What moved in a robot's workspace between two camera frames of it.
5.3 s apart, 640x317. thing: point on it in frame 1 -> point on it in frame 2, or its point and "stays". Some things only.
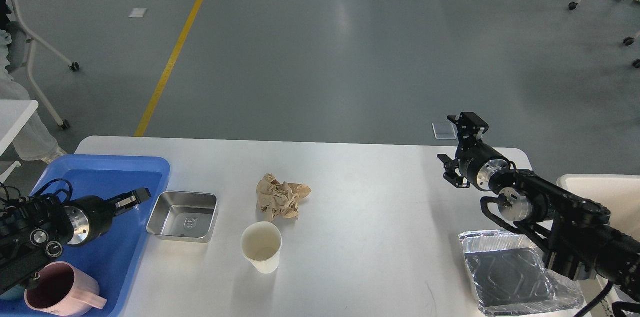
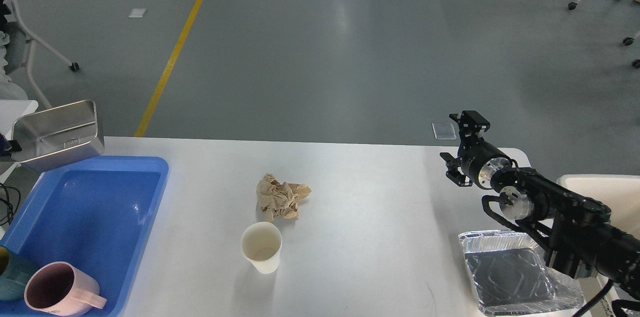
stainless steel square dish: (186, 216) -> (54, 137)
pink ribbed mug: (64, 289) stays
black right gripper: (477, 161) stays
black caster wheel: (629, 41) stays
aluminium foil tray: (510, 276) stays
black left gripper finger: (131, 198) -> (15, 146)
